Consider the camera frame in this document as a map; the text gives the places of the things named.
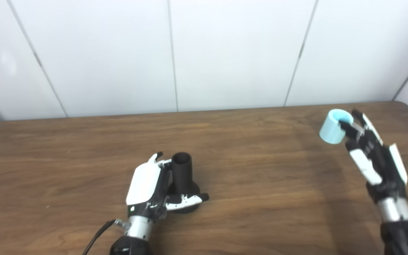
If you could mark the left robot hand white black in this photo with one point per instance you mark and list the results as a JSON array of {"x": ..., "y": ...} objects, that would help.
[{"x": 143, "y": 184}]

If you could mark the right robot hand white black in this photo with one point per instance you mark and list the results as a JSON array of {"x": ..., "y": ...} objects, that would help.
[{"x": 384, "y": 166}]

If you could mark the light blue cylinder cup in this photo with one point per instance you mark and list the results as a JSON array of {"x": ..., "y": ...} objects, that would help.
[{"x": 331, "y": 131}]

